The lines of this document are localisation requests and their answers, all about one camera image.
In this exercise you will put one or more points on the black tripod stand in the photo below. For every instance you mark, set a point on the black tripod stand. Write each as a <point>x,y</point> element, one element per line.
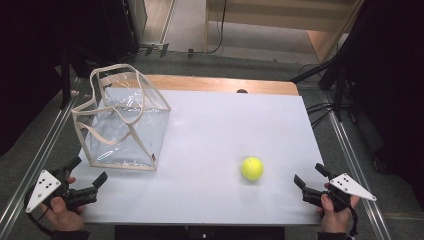
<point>338,90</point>

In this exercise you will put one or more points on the person's left hand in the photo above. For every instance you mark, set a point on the person's left hand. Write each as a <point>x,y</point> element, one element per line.
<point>63,215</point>

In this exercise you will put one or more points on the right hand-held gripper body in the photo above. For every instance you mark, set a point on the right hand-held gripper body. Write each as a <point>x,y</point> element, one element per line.
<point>350,186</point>

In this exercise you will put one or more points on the yellow tennis ball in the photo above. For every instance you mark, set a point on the yellow tennis ball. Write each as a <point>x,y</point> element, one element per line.
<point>252,168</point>

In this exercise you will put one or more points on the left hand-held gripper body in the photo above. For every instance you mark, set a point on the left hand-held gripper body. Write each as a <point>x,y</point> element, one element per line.
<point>44,188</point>

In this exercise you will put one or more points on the black metal stand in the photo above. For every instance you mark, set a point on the black metal stand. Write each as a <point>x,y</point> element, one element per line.
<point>65,83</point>

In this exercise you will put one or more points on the aluminium floor rail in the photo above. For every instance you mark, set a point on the aluminium floor rail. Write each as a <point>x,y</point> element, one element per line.
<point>36,166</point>
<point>353,166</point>

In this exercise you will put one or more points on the clear plastic tote bag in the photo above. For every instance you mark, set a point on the clear plastic tote bag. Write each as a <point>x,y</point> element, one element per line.
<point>133,146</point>

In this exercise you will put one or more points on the person's right hand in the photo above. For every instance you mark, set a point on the person's right hand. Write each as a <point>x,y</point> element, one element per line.
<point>333,216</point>

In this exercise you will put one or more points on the white table sheet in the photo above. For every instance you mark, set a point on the white table sheet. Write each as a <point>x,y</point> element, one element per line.
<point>216,133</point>

